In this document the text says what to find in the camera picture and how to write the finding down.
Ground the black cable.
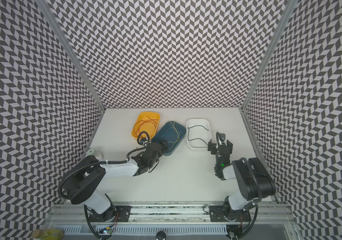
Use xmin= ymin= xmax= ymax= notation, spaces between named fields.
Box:
xmin=187 ymin=124 xmax=211 ymax=145

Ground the teal plastic bin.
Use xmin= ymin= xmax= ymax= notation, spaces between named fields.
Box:
xmin=152 ymin=121 xmax=187 ymax=156

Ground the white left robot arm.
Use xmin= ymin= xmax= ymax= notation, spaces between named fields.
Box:
xmin=57 ymin=131 xmax=169 ymax=240

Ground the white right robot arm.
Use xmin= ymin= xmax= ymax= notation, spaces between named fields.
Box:
xmin=203 ymin=132 xmax=276 ymax=240

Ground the white plastic bin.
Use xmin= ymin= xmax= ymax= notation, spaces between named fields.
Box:
xmin=186 ymin=118 xmax=212 ymax=150

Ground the yellow plastic bin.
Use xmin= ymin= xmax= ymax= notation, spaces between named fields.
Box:
xmin=132 ymin=112 xmax=160 ymax=140

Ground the clear jar white lid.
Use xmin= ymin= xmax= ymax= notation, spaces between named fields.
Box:
xmin=86 ymin=148 xmax=104 ymax=161

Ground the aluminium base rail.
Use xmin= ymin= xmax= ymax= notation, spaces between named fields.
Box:
xmin=50 ymin=201 xmax=298 ymax=236

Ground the yellow bottle near rail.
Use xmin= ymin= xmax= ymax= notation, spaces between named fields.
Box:
xmin=31 ymin=229 xmax=64 ymax=240

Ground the aluminium corner post right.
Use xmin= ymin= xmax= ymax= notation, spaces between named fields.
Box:
xmin=241 ymin=0 xmax=298 ymax=112

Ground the aluminium corner post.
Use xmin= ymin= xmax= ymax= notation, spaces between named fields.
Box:
xmin=241 ymin=0 xmax=298 ymax=112
xmin=35 ymin=0 xmax=106 ymax=112

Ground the aluminium corner post left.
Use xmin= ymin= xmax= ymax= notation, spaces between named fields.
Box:
xmin=35 ymin=0 xmax=106 ymax=112

